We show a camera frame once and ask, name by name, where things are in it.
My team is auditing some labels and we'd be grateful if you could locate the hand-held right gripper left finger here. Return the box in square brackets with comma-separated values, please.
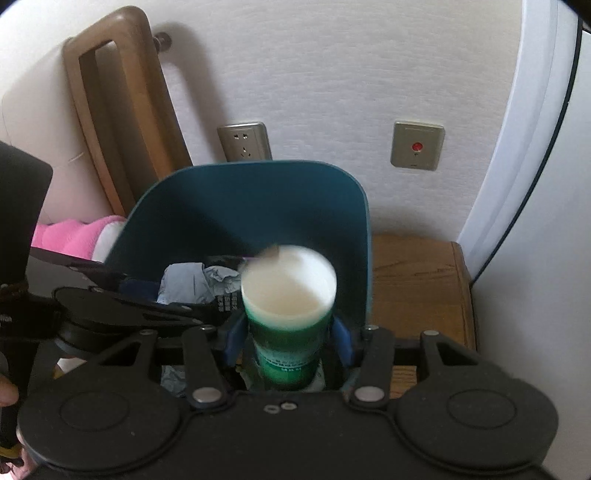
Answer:
[99, 314, 247, 411]

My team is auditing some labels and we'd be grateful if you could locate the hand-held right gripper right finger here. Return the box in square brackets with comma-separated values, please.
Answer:
[330, 318, 481, 411]

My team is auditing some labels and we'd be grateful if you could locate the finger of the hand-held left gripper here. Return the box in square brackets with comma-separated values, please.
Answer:
[28, 248, 160, 302]
[90, 286, 219, 329]

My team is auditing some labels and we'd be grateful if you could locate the green and white paper cup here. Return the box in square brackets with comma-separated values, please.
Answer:
[241, 244, 338, 393]

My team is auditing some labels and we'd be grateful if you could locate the teal plastic waste bin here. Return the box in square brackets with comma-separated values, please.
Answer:
[104, 159, 372, 393]

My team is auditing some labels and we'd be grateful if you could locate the person's left hand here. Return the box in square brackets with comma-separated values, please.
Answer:
[0, 374, 20, 408]

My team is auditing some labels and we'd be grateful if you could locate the crumpled grey paper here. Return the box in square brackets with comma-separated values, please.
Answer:
[157, 262, 241, 306]

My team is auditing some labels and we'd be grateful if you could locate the pink plush bear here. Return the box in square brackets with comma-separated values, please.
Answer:
[31, 215, 127, 264]

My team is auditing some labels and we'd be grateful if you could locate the black printed packet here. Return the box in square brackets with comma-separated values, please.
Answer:
[205, 255, 247, 315]

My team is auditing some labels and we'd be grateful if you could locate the wooden nightstand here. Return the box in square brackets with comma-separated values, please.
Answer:
[369, 233, 476, 400]

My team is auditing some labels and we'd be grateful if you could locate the beige padded wooden headboard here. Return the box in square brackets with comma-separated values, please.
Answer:
[0, 6, 195, 227]

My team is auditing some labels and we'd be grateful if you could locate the white and brown wardrobe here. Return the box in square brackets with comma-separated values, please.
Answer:
[457, 0, 591, 480]

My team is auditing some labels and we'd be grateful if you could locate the grey wall socket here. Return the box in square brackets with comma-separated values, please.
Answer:
[217, 121, 273, 162]

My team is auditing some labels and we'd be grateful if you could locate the wall switch with red dot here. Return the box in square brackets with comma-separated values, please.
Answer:
[390, 121, 446, 171]

